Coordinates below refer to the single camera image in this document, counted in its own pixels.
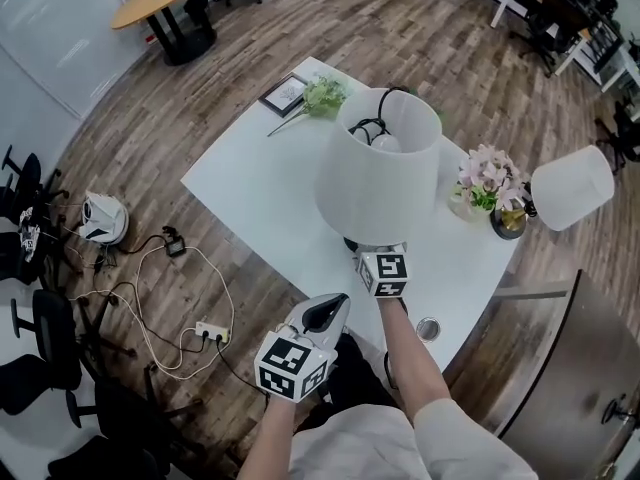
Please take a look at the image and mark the white table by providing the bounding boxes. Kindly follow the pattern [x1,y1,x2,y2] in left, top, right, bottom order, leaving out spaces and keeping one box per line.
[180,56,522,385]

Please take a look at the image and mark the white power strip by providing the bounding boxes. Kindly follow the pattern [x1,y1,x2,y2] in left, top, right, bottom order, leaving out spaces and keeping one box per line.
[194,320,233,345]

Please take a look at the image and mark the round metal cable grommet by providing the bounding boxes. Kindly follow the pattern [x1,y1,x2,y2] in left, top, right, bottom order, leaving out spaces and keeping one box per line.
[416,317,442,342]

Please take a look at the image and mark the white cable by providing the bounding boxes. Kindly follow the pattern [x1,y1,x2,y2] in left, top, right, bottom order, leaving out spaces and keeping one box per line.
[134,245,236,382]

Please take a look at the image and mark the person's white shirt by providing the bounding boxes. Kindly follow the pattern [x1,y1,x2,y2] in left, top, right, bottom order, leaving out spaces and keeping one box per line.
[288,396,542,480]

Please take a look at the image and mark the black framed picture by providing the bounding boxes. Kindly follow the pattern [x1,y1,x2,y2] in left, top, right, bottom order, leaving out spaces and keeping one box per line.
[258,73,309,119]

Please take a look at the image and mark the black cable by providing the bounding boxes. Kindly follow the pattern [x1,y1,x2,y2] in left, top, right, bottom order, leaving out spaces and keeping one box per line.
[69,232,274,398]

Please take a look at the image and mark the white shade lamp gold base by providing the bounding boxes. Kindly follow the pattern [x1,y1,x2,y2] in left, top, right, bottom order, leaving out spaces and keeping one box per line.
[490,144,616,241]

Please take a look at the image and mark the grey metal cabinet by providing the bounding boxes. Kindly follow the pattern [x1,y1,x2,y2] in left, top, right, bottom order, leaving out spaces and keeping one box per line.
[493,267,640,480]

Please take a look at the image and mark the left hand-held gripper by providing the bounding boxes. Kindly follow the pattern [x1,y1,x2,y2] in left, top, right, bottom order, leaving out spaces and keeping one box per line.
[253,292,351,403]

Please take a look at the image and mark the white round robot vacuum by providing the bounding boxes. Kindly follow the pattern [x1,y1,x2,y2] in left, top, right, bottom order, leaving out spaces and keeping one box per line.
[80,189,131,245]

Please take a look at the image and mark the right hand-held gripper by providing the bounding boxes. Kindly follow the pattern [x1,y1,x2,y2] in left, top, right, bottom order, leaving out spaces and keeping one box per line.
[350,241,412,300]

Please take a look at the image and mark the pink flowers in white pot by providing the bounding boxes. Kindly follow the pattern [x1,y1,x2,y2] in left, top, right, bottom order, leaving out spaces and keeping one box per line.
[448,143,532,223]

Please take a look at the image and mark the person's black trousers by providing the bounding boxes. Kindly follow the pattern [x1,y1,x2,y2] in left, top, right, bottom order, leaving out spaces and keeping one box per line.
[298,333,402,432]

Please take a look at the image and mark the person's right forearm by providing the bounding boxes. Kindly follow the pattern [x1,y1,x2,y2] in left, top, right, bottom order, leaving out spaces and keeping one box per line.
[376,295,452,422]

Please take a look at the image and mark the white shade lamp black base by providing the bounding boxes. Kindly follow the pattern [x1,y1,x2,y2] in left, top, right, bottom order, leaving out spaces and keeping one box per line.
[313,86,444,255]

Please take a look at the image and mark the green artificial flower bouquet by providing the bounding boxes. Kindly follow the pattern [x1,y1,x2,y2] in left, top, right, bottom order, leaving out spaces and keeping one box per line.
[266,73,352,138]

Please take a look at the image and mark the person's left forearm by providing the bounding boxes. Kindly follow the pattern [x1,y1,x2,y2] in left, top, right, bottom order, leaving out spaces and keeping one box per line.
[238,391,302,480]

